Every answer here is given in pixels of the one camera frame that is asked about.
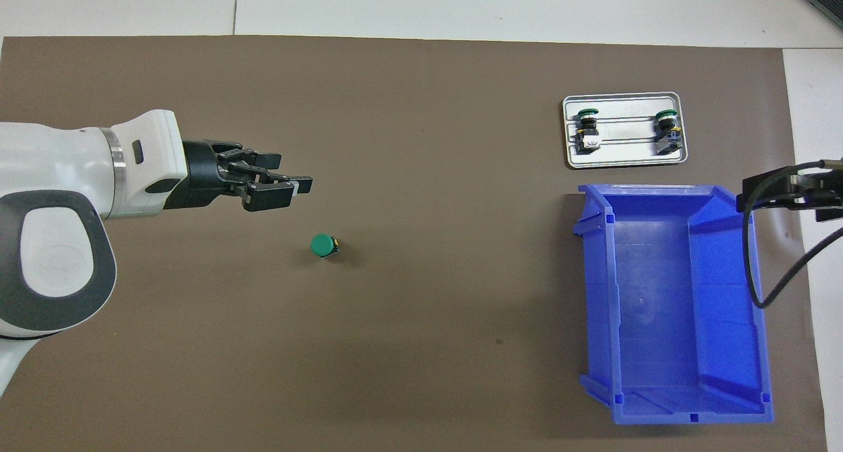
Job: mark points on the grey metal tray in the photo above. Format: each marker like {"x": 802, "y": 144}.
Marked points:
{"x": 625, "y": 152}

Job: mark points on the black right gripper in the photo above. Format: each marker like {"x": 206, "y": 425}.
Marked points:
{"x": 816, "y": 188}

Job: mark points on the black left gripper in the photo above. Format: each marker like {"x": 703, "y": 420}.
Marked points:
{"x": 204, "y": 175}

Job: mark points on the green push button switch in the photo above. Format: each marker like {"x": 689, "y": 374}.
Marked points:
{"x": 587, "y": 132}
{"x": 321, "y": 244}
{"x": 668, "y": 132}

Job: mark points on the brown table mat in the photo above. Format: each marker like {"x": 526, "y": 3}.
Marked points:
{"x": 428, "y": 340}

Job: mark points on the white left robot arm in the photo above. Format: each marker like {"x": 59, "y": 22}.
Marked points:
{"x": 53, "y": 175}

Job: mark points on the blue plastic storage bin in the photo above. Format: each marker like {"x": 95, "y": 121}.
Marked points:
{"x": 658, "y": 294}

